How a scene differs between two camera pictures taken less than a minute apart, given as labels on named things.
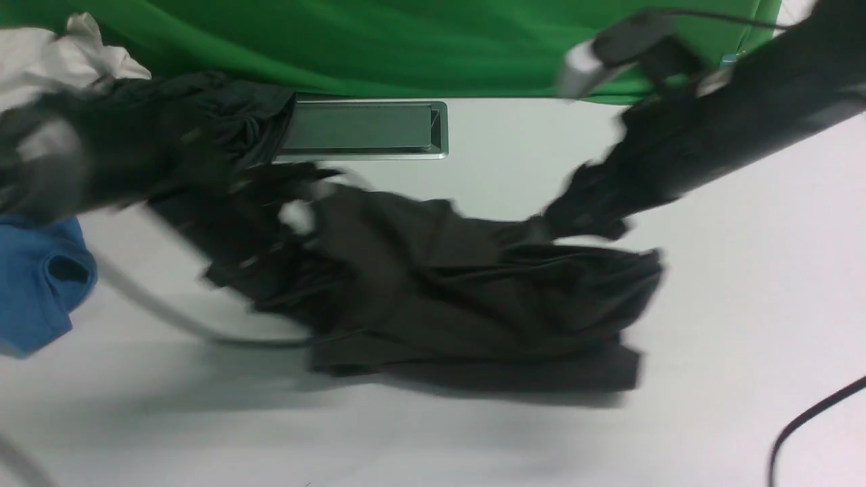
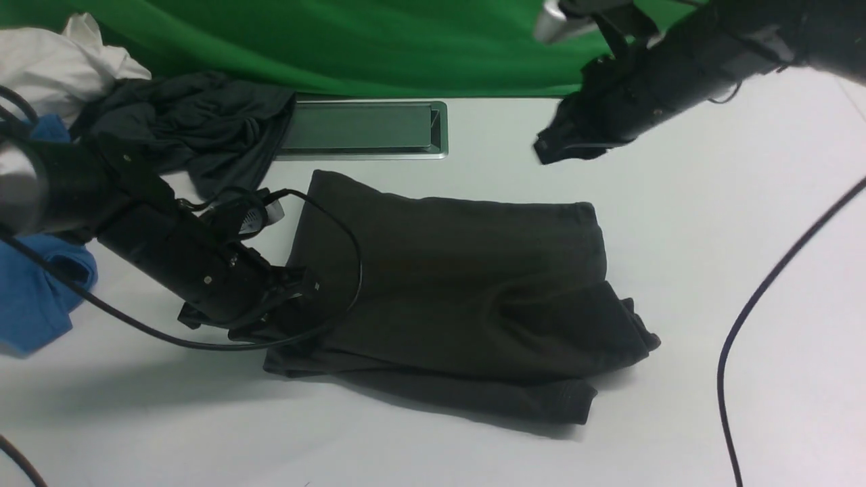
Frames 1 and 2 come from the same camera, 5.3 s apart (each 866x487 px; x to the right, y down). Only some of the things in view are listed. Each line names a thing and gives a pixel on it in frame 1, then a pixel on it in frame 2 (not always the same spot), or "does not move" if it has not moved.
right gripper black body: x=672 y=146 to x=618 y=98
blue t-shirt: x=47 y=268 does not move
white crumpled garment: x=34 y=61 does not move
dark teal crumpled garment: x=190 y=124 does not move
